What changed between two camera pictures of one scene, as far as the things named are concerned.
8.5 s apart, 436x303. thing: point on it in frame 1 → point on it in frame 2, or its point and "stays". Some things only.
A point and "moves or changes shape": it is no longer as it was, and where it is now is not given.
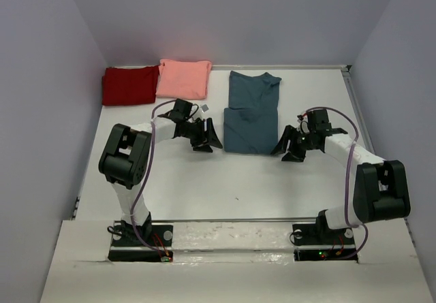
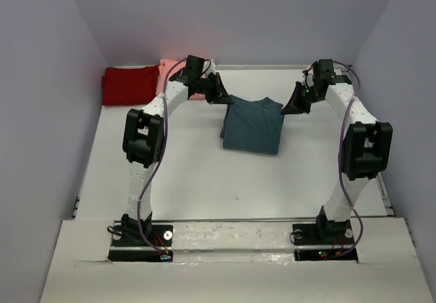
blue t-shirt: x=251 y=121 moves or changes shape
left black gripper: x=201 y=135 → x=214 y=87
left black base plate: x=142 y=243 stays
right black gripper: x=295 y=141 → x=300 y=96
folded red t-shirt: x=129 y=86 stays
